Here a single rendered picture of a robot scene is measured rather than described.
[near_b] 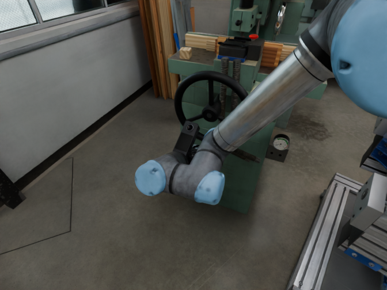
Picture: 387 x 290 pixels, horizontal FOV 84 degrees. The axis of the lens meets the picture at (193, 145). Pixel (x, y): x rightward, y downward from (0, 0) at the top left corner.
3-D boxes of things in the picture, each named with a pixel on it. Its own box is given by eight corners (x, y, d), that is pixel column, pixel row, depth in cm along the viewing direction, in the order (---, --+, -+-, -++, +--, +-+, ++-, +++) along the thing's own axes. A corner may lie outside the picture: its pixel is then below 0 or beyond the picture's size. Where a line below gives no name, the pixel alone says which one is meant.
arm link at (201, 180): (230, 155, 50) (186, 146, 53) (216, 193, 42) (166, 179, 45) (228, 178, 55) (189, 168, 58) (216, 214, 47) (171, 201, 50)
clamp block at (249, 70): (211, 84, 77) (212, 59, 71) (222, 70, 86) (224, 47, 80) (251, 92, 73) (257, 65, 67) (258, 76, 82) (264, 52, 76)
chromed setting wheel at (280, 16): (270, 38, 90) (279, 3, 81) (274, 31, 98) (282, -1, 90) (278, 39, 89) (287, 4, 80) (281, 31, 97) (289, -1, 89)
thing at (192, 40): (185, 46, 100) (185, 34, 97) (186, 45, 102) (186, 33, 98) (325, 65, 83) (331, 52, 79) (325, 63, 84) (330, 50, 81)
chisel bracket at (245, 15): (230, 34, 84) (232, 10, 78) (239, 26, 94) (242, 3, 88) (249, 37, 82) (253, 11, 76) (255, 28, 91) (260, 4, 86)
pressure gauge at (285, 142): (269, 151, 89) (274, 136, 83) (270, 145, 91) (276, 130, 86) (285, 155, 87) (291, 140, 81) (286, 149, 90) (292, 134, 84)
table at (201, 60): (156, 81, 86) (155, 66, 82) (188, 56, 107) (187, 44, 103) (321, 114, 68) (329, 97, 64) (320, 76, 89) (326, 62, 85)
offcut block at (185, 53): (182, 55, 91) (182, 46, 89) (191, 56, 90) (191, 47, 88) (179, 58, 88) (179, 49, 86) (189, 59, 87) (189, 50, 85)
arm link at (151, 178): (163, 203, 46) (129, 193, 49) (182, 186, 56) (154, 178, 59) (166, 168, 44) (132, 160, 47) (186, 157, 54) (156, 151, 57)
